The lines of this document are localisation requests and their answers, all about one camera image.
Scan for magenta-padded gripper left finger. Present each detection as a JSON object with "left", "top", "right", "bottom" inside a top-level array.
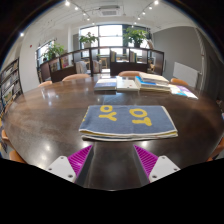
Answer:
[{"left": 46, "top": 143, "right": 97, "bottom": 190}]

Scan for bushy potted plant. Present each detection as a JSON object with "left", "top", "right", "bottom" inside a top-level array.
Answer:
[{"left": 42, "top": 42, "right": 66, "bottom": 62}]

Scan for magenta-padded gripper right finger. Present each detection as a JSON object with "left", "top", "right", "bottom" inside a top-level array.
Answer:
[{"left": 131, "top": 143, "right": 181, "bottom": 188}]

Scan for dark blue book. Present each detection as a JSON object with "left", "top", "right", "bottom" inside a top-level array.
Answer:
[{"left": 93, "top": 78, "right": 118, "bottom": 92}]

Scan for dark open shelf unit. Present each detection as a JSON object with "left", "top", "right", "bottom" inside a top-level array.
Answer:
[{"left": 37, "top": 46, "right": 165, "bottom": 84}]

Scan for teal picture booklet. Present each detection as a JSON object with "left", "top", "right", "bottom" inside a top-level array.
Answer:
[{"left": 168, "top": 83, "right": 188, "bottom": 98}]

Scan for large potted plant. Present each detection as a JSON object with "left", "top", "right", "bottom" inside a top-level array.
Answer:
[{"left": 123, "top": 27, "right": 149, "bottom": 48}]

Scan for orange chairs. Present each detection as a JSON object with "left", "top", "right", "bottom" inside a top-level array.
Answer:
[{"left": 0, "top": 69, "right": 224, "bottom": 164}]

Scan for ceiling lights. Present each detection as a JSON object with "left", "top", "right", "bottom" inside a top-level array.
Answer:
[{"left": 19, "top": 0, "right": 160, "bottom": 38}]

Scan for grey towel with yellow letters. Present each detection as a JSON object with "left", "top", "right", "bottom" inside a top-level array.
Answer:
[{"left": 78, "top": 104, "right": 179, "bottom": 142}]

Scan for white book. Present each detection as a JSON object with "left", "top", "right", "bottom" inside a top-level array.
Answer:
[{"left": 116, "top": 77, "right": 140, "bottom": 93}]

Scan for ceiling air conditioner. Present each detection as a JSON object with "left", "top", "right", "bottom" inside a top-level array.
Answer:
[{"left": 98, "top": 4, "right": 124, "bottom": 18}]

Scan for wall bookshelf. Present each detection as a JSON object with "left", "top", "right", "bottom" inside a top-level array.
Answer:
[{"left": 0, "top": 58, "right": 24, "bottom": 111}]

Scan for thick blue book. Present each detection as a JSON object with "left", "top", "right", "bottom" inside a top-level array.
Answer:
[{"left": 134, "top": 75, "right": 172, "bottom": 93}]

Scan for white wall radiator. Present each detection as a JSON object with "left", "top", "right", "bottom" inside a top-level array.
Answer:
[{"left": 172, "top": 61, "right": 200, "bottom": 88}]

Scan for small potted plant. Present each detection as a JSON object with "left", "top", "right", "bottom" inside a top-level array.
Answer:
[{"left": 78, "top": 31, "right": 99, "bottom": 49}]

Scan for thick beige book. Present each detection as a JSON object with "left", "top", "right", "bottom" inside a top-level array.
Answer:
[{"left": 138, "top": 72, "right": 170, "bottom": 85}]

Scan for purple booklet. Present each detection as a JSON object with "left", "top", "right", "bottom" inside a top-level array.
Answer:
[{"left": 176, "top": 85, "right": 199, "bottom": 101}]

